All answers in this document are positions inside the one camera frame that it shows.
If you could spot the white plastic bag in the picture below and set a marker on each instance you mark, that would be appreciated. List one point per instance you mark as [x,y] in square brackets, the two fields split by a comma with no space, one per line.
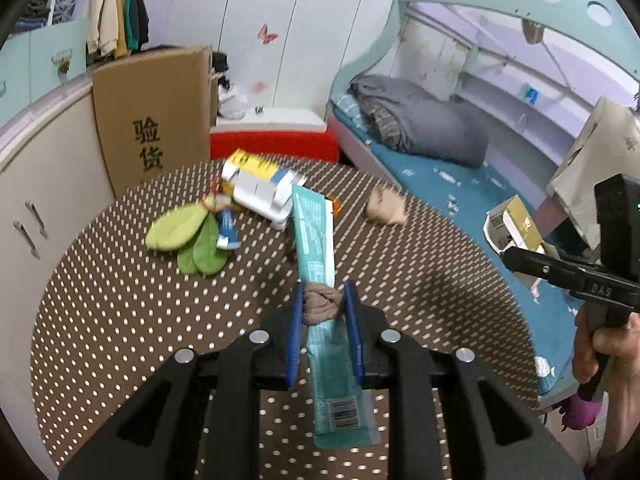
[232,102]

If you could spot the white wardrobe with butterfly stickers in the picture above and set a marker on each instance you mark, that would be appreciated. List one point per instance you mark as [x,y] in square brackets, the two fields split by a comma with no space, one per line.
[250,20]

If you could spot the gold and white cardboard box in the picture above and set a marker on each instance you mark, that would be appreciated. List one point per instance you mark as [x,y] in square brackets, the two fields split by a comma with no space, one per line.
[515,225]

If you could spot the green hanging garment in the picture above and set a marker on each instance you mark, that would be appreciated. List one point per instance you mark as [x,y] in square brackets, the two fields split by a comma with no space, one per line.
[132,15]

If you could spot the long teal box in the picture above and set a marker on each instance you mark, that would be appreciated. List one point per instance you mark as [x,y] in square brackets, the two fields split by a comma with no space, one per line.
[315,240]

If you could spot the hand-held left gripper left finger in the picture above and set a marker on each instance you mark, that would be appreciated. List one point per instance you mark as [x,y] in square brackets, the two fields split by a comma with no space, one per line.
[295,335]

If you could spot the purple soft object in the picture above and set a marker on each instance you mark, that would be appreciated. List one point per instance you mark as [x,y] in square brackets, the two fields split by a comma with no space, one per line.
[580,412]

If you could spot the red ottoman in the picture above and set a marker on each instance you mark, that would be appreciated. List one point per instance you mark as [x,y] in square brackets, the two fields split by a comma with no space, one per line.
[275,145]

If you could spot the green leaf toy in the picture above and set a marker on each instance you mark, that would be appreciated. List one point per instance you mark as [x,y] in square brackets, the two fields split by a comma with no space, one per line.
[190,235]

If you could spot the small blue box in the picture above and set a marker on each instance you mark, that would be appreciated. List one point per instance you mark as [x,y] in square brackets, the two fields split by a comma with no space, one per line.
[531,95]

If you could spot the round polka dot table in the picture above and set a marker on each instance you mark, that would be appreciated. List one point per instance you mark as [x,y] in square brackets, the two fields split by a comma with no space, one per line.
[125,335]

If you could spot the grey duvet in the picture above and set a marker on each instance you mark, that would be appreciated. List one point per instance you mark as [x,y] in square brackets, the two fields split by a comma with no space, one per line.
[440,120]

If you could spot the person's right forearm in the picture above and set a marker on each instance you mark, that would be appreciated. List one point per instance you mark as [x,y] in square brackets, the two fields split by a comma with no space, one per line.
[622,435]

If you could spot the beige hanging hat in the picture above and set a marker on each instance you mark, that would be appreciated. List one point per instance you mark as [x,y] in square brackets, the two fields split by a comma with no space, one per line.
[531,31]

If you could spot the light blue checked pillow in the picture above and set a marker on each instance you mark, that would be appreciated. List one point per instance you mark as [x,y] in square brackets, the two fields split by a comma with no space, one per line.
[345,104]

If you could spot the plain cardboard box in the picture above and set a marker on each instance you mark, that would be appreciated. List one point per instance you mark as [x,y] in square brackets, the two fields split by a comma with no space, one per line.
[213,90]

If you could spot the pine cone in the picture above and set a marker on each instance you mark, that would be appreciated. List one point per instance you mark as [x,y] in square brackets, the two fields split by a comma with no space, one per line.
[63,66]

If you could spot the large printed cardboard box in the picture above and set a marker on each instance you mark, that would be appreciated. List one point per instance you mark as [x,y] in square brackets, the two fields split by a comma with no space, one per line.
[155,110]

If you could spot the yellow hanging garment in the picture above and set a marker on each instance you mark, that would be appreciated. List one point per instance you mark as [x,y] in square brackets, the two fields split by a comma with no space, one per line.
[121,15]

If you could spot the white yellow blue carton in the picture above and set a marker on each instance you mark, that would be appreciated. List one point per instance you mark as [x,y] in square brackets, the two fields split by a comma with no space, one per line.
[255,185]

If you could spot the lilac stair shelf unit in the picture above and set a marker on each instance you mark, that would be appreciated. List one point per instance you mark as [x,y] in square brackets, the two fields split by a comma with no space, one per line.
[45,55]

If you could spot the cream hanging sweater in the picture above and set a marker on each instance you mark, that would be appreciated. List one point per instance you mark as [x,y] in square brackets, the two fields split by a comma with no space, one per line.
[600,160]

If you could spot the white low cabinet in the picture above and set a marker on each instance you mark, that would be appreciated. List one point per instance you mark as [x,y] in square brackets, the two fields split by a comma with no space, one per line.
[50,160]

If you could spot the grey plaid pillow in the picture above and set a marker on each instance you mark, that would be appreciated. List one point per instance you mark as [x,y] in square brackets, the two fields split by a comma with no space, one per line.
[385,120]

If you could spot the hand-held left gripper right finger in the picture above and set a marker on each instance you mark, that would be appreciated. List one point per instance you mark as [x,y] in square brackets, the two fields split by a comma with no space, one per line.
[354,335]

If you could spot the white board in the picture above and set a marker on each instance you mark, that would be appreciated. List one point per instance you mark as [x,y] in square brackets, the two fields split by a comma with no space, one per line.
[280,119]

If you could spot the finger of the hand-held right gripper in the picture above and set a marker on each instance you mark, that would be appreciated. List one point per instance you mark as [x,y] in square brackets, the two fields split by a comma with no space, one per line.
[535,265]

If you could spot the person's right hand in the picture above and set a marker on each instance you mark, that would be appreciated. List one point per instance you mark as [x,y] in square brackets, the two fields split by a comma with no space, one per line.
[582,355]

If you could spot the teal fish print bedsheet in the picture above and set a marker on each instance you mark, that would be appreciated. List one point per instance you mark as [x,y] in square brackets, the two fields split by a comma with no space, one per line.
[450,185]

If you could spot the knotted beige stocking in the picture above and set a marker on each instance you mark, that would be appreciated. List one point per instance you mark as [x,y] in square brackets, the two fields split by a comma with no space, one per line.
[322,305]

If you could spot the dark hanging garment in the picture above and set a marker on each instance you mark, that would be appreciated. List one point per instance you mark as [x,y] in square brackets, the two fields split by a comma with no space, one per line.
[141,15]

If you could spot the dark folded clothes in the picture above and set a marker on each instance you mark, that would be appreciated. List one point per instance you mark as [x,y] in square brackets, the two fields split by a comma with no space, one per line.
[37,7]

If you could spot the small blue packet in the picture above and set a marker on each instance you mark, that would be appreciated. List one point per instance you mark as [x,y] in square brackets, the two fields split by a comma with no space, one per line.
[227,230]

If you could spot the cream hanging jacket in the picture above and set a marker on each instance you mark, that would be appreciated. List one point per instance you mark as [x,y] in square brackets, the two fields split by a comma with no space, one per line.
[102,10]

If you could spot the black bag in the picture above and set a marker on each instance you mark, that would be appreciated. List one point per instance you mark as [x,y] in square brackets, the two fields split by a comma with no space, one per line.
[220,62]

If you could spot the small orange packet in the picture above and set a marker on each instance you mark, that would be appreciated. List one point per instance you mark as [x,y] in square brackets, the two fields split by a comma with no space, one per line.
[335,206]

